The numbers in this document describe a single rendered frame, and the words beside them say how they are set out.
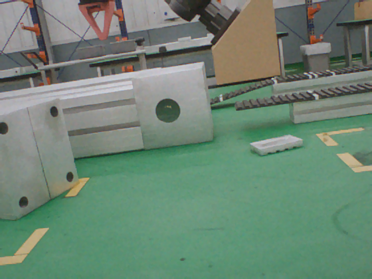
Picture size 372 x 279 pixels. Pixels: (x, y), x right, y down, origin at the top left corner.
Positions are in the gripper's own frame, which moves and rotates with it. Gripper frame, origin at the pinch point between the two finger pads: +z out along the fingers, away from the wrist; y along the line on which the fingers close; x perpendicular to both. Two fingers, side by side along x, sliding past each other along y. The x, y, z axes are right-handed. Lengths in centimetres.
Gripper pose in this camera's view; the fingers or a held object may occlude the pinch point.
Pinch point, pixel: (103, 36)
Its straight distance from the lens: 91.4
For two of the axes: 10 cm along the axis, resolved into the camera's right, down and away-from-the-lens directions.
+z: 1.6, 9.6, 2.5
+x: 9.9, -1.4, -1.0
